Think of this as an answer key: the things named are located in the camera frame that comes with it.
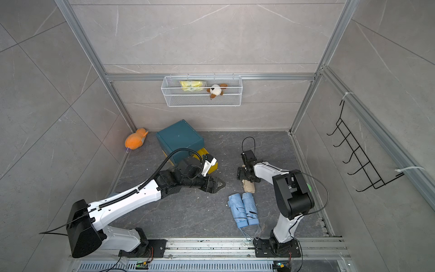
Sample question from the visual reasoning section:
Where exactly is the beige umbrella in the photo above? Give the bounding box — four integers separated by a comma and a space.
242, 165, 256, 194

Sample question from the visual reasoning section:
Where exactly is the blue umbrella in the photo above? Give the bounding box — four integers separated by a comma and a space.
228, 193, 249, 229
242, 192, 259, 226

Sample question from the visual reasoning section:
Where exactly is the teal drawer cabinet yellow base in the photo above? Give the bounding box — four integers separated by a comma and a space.
156, 120, 208, 176

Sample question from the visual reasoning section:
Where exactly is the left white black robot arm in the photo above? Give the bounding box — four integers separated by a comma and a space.
63, 148, 226, 258

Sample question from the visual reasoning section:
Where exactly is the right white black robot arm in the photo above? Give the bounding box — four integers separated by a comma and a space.
237, 162, 327, 258

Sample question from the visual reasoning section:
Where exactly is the brown white plush dog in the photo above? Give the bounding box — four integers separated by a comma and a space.
207, 84, 228, 100

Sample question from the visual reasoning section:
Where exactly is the orange plush toy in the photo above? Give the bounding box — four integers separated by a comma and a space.
125, 128, 148, 150

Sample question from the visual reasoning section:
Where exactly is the yellow packet in basket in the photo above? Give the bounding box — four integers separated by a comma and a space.
180, 80, 207, 92

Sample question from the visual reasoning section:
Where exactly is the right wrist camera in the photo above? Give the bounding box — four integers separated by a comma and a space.
241, 150, 257, 167

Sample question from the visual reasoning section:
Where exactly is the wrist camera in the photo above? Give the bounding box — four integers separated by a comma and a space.
241, 150, 257, 167
201, 154, 217, 177

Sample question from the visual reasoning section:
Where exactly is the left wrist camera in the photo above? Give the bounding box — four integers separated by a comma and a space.
201, 154, 217, 177

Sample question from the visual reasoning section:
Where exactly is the white wire wall basket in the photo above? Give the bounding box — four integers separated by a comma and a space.
161, 74, 243, 107

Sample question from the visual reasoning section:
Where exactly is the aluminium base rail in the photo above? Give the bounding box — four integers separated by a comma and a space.
65, 237, 356, 272

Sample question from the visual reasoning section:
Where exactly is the black wall hook rack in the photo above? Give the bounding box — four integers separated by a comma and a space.
326, 100, 404, 193

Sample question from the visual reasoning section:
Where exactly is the aluminium frame profile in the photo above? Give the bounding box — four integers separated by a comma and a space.
56, 1, 435, 207

